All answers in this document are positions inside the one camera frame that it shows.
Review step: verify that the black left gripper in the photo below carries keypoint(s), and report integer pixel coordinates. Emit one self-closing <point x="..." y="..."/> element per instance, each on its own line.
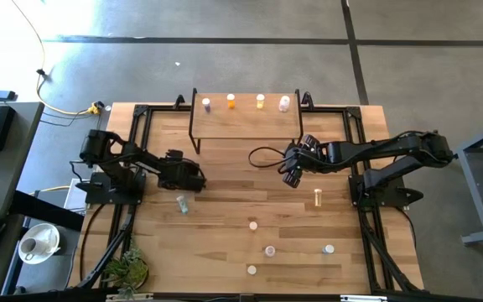
<point x="183" y="176"/>

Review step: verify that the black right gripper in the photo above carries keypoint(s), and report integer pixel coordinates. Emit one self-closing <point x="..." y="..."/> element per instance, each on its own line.
<point x="308" y="153"/>

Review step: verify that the light blue pill bottle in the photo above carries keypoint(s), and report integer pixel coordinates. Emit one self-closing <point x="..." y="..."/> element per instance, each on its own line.
<point x="182" y="204"/>

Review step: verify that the orange pill bottle white cap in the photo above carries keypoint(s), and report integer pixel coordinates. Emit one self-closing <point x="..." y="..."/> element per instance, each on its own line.
<point x="252" y="225"/>
<point x="230" y="101"/>

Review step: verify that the small clear bottle white cap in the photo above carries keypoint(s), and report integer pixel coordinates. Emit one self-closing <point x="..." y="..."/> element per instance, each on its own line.
<point x="206" y="105"/>

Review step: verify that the white plastic bottle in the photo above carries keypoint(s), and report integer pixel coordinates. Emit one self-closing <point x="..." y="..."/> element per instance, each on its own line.
<point x="284" y="103"/>

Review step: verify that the clear jar green label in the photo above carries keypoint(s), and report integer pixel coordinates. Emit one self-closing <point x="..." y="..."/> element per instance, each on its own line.
<point x="269" y="251"/>

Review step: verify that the yellow pill bottle white cap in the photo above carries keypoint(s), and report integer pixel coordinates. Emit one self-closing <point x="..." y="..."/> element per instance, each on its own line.
<point x="260" y="101"/>

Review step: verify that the pale yellow bottle white pills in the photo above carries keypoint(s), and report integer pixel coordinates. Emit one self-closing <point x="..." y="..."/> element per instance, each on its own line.
<point x="252" y="269"/>

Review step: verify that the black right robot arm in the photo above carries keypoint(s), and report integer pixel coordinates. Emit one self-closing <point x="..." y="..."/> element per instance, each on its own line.
<point x="392" y="149"/>

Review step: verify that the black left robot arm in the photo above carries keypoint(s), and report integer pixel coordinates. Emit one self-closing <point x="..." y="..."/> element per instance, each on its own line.
<point x="99" y="147"/>

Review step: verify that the wooden shelf black metal legs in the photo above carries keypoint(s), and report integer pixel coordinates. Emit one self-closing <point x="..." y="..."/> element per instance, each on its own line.
<point x="245" y="126"/>

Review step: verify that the pale yellow pill bottle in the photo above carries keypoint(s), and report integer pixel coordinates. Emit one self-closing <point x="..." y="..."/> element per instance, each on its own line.
<point x="318" y="197"/>

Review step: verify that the green potted plant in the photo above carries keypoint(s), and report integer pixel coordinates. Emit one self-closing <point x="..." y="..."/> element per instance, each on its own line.
<point x="128" y="270"/>

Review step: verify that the white paper sheet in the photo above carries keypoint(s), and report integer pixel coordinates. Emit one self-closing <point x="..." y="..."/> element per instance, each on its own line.
<point x="74" y="197"/>

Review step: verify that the white cup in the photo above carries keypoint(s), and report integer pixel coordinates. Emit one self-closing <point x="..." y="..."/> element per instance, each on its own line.
<point x="29" y="245"/>

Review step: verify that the grey metal stand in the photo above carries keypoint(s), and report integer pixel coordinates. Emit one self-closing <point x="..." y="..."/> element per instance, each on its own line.
<point x="474" y="189"/>

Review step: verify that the black aluminium table frame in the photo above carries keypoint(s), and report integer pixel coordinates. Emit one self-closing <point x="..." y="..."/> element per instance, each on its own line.
<point x="162" y="108"/>

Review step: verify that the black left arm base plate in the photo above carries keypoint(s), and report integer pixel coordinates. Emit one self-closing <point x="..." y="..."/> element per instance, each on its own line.
<point x="111" y="198"/>

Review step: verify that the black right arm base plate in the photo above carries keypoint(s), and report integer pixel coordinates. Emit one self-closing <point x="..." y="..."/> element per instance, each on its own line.
<point x="392" y="193"/>

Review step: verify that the silver metal bracket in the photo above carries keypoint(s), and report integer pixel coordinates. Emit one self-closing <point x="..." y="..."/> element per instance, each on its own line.
<point x="130" y="296"/>
<point x="363" y="298"/>

